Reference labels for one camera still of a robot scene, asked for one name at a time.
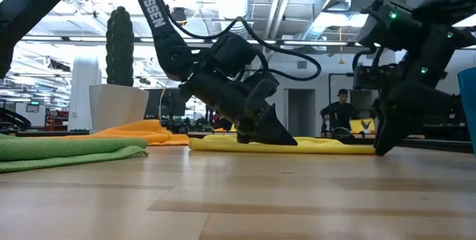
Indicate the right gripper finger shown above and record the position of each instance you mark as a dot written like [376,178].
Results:
[390,132]

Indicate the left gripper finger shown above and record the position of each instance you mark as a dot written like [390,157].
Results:
[267,128]
[243,134]

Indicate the yellow microfiber towel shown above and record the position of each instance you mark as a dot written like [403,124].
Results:
[323,146]

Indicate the orange microfiber towel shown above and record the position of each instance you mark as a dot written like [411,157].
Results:
[141,130]

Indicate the green microfiber towel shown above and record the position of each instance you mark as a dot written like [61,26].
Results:
[56,151]

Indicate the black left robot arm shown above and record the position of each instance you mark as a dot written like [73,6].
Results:
[152,9]

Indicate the grey door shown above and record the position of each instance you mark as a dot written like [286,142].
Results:
[301,111]

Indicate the dark blue square tray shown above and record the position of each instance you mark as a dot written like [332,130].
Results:
[469,110]

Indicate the black background monitor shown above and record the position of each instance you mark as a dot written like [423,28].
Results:
[165,102]

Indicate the person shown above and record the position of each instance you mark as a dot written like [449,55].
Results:
[340,113]

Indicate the green cactus plant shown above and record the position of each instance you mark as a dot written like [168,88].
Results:
[119,47]

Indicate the white pillar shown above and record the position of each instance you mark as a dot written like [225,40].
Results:
[85,95]

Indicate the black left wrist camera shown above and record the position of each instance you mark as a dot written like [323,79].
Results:
[228,54]

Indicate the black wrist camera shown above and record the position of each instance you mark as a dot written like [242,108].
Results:
[373,77]
[228,54]

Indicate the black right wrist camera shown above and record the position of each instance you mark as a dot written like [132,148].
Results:
[373,77]

